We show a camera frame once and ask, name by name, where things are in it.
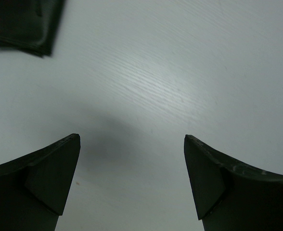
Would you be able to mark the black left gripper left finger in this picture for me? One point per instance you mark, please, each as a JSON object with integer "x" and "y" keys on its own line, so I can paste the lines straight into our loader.
{"x": 34, "y": 188}

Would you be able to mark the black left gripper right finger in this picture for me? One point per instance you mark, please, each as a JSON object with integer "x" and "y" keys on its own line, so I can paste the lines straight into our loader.
{"x": 230, "y": 195}

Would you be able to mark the black pouch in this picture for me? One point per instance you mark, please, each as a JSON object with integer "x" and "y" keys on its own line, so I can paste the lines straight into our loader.
{"x": 30, "y": 25}

